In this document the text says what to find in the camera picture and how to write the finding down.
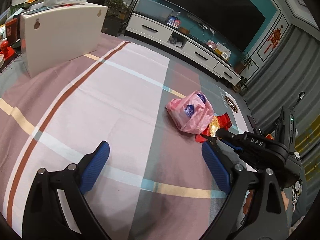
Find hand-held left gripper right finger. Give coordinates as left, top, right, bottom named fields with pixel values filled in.
left=200, top=142, right=292, bottom=240

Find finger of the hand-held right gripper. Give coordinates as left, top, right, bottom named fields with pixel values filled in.
left=200, top=134, right=242, bottom=156
left=216, top=129, right=242, bottom=143

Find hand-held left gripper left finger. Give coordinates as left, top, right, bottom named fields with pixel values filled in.
left=22, top=141, right=110, bottom=240

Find red snack wrapper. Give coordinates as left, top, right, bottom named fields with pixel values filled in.
left=195, top=112, right=233, bottom=144

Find person's right hand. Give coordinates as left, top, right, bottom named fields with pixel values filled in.
left=280, top=191, right=290, bottom=214

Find yellow patterned curtain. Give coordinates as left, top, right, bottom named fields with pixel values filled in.
left=295, top=120, right=320, bottom=175

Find pink plastic bag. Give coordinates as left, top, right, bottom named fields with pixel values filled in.
left=166, top=90, right=215, bottom=134

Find small potted floor plant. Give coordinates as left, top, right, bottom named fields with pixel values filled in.
left=232, top=76, right=250, bottom=93

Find upright vacuum cleaner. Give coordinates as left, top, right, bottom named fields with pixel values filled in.
left=295, top=92, right=306, bottom=110

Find grey curtain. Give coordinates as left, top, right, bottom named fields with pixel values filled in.
left=244, top=25, right=320, bottom=155

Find potted plant in orange pot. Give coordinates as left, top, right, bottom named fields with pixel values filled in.
left=234, top=51, right=254, bottom=74

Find white television cabinet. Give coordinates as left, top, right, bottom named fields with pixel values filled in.
left=125, top=11, right=242, bottom=85

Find red knot decoration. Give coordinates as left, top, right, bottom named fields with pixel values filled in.
left=262, top=25, right=284, bottom=53

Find black soundbar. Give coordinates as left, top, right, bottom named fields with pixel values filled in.
left=187, top=12, right=208, bottom=24

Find large black television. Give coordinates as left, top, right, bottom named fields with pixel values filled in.
left=158, top=0, right=266, bottom=52

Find white cabinet box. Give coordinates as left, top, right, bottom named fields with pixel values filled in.
left=19, top=4, right=108, bottom=78

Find black planter stand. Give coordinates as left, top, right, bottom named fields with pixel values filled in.
left=101, top=17, right=125, bottom=37

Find grey translucent box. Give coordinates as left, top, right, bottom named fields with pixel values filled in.
left=136, top=0, right=174, bottom=22

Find red toy figure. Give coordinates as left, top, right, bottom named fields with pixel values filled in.
left=0, top=40, right=15, bottom=60

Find bushy green plants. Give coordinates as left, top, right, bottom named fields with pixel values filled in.
left=105, top=0, right=137, bottom=19

